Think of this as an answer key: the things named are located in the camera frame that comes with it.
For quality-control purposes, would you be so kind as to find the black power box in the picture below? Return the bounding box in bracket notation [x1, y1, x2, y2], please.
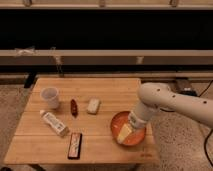
[175, 78, 197, 96]

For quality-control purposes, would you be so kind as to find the white tube bottle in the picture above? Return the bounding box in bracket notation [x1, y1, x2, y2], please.
[40, 110, 69, 137]

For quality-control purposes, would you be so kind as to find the white plastic cup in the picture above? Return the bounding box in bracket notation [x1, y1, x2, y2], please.
[40, 87, 59, 109]

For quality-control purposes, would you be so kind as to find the orange plate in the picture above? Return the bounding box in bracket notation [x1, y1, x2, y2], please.
[110, 111, 146, 146]

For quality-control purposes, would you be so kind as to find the yellow sponge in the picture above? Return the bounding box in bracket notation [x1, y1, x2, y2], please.
[117, 124, 132, 144]

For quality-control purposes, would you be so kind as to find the dark chocolate bar package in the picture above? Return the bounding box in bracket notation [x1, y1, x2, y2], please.
[68, 133, 82, 159]

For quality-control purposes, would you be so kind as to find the dark red snack packet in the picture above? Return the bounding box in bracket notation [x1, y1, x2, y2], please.
[71, 99, 78, 117]

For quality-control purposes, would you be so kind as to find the grey metal rail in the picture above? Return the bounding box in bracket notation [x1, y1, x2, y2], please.
[0, 49, 213, 66]

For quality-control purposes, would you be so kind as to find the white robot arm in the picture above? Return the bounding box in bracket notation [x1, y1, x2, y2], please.
[128, 83, 213, 129]

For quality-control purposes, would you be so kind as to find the wooden table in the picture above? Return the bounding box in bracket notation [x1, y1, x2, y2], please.
[4, 78, 159, 164]

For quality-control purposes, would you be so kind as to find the white soap bar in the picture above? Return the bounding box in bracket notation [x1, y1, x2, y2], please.
[87, 98, 101, 114]

